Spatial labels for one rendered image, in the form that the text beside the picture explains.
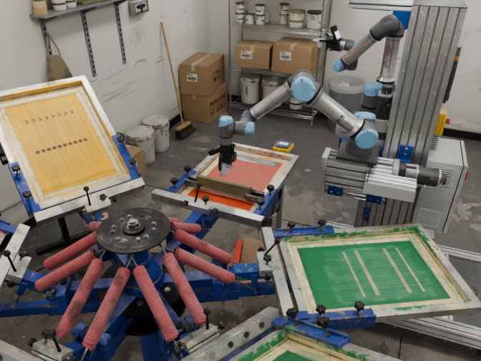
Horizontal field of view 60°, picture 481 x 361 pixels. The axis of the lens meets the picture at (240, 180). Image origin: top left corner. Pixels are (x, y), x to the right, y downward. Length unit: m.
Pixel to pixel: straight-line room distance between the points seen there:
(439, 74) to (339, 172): 0.73
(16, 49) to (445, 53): 3.05
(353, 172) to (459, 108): 3.60
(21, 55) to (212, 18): 3.22
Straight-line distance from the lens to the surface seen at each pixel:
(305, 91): 2.12
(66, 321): 1.73
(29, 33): 3.94
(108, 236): 1.77
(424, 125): 2.55
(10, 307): 2.19
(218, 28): 6.37
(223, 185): 2.49
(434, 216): 2.78
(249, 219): 2.23
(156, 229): 1.75
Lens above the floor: 2.38
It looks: 32 degrees down
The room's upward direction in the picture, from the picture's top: straight up
